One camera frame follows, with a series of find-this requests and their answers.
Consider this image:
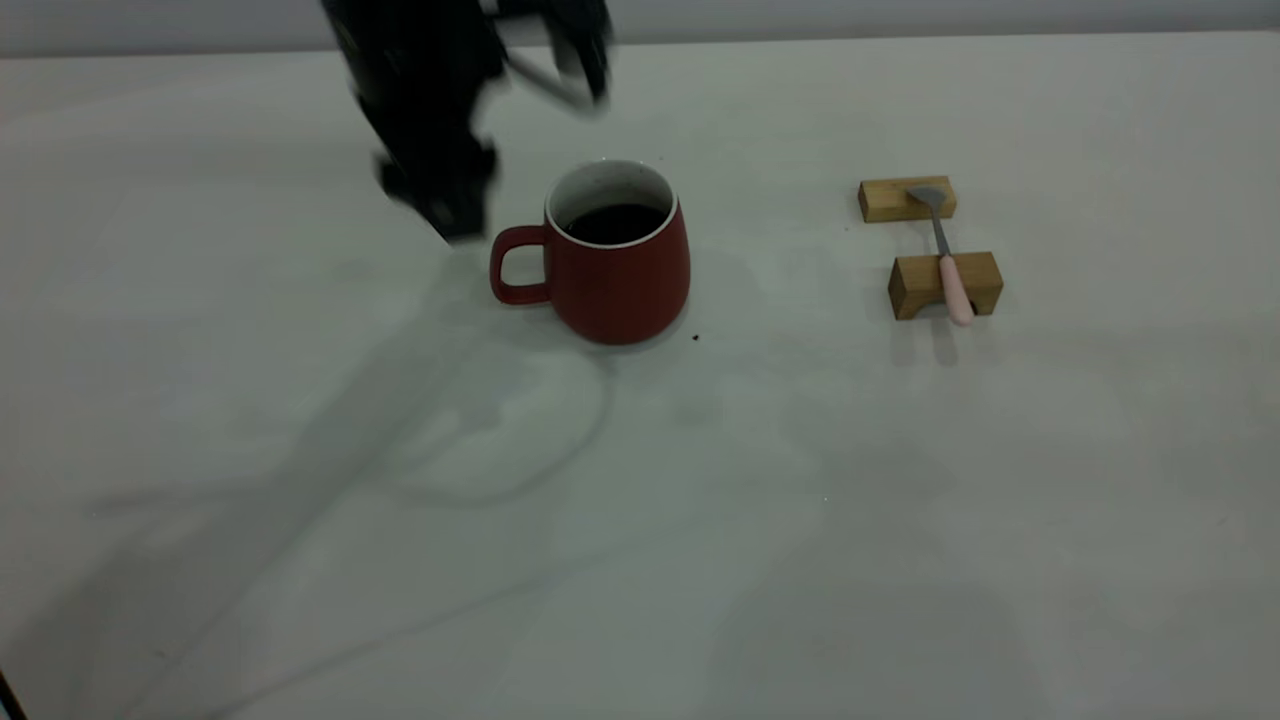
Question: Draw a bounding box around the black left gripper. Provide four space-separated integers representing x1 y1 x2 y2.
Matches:
375 140 501 244

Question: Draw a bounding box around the red ceramic mug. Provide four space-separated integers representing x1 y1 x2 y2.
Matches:
489 159 692 347

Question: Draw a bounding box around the pink-handled metal spoon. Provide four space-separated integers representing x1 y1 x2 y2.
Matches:
907 185 974 327

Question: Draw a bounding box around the dark coffee liquid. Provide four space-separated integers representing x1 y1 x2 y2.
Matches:
565 204 668 246

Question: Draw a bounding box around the flat rectangular wooden block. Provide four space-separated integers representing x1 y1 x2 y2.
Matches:
858 176 957 223

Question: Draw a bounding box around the arched wooden block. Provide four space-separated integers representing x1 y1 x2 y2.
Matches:
888 251 1004 322

